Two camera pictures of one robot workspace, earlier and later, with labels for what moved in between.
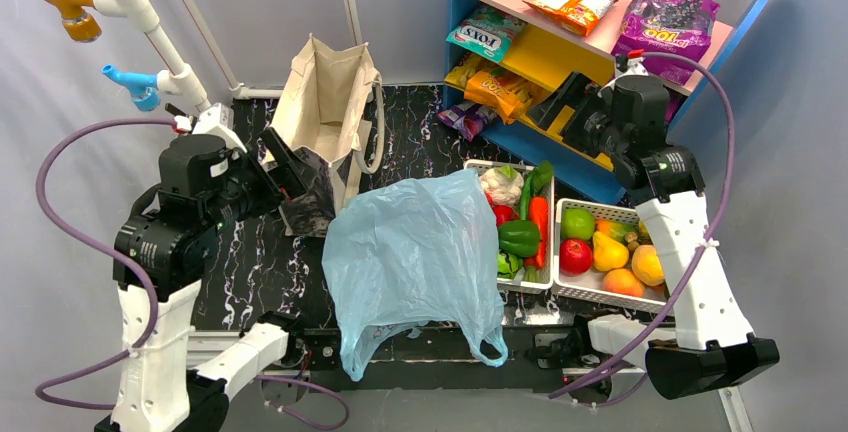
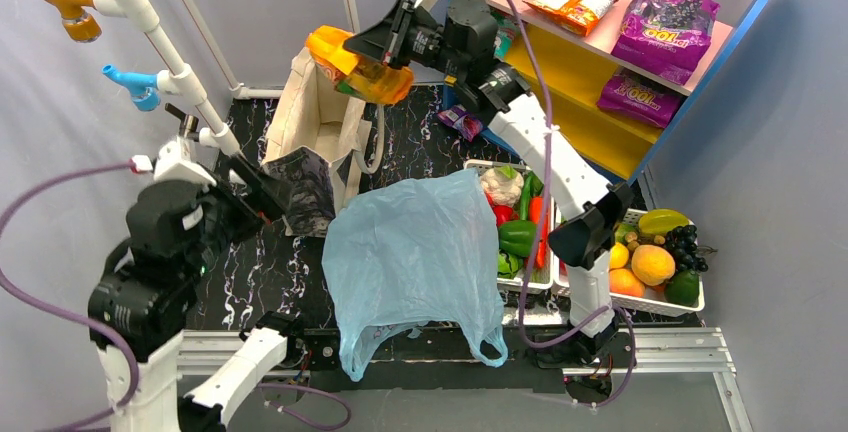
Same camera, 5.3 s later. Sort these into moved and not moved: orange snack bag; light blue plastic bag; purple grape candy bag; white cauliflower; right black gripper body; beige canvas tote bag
Moved: orange snack bag; right black gripper body
Not moved: white cauliflower; purple grape candy bag; light blue plastic bag; beige canvas tote bag
